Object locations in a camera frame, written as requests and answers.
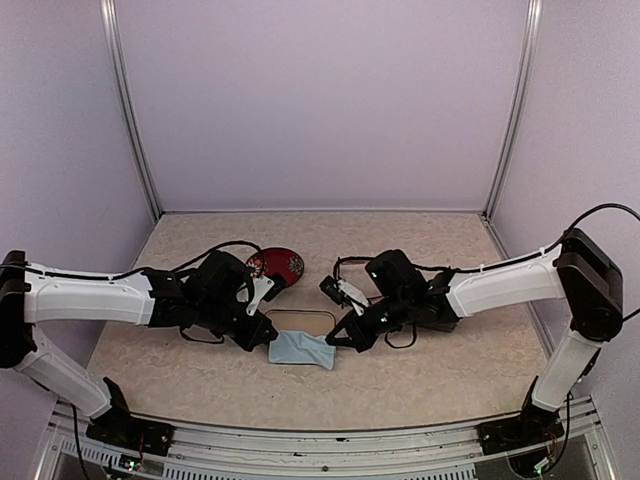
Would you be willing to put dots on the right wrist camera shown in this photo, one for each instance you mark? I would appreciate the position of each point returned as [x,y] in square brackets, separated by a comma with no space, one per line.
[344,294]

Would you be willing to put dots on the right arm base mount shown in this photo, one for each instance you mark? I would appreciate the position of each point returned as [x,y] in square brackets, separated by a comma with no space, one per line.
[532,425]

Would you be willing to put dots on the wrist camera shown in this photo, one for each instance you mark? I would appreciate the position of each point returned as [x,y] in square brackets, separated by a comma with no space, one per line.
[262,288]
[344,294]

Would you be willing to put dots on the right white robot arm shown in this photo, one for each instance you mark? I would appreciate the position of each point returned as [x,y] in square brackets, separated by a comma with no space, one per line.
[574,269]

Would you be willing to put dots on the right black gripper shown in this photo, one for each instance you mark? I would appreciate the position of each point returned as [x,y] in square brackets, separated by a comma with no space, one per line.
[359,338]

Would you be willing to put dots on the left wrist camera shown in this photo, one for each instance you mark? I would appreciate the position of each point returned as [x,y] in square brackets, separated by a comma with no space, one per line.
[262,288]

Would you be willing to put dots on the grey green glasses case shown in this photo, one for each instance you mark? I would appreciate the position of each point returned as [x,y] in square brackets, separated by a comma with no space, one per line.
[446,327]

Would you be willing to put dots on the black hard glasses case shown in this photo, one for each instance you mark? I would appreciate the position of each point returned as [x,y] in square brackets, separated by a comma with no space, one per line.
[312,322]

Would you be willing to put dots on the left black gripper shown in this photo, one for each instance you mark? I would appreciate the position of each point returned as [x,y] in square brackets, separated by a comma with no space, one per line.
[252,337]

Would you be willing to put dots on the right aluminium frame post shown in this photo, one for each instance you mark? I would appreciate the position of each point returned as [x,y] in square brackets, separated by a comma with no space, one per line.
[517,107]

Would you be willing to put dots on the red floral round case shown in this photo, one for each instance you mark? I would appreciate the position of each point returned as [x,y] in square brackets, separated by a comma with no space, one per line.
[282,265]

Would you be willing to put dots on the left aluminium frame post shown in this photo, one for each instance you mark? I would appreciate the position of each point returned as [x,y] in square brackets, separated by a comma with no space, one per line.
[109,17]

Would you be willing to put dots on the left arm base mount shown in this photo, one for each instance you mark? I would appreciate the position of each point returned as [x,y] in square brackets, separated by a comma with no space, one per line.
[118,427]

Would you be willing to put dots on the front aluminium rail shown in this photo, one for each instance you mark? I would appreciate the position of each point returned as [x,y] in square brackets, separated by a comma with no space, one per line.
[206,451]

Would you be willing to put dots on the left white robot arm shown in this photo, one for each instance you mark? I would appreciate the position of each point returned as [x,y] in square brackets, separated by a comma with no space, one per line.
[222,295]

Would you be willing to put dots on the aluminium frame post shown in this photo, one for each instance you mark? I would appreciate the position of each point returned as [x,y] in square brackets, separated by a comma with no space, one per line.
[109,17]
[517,107]

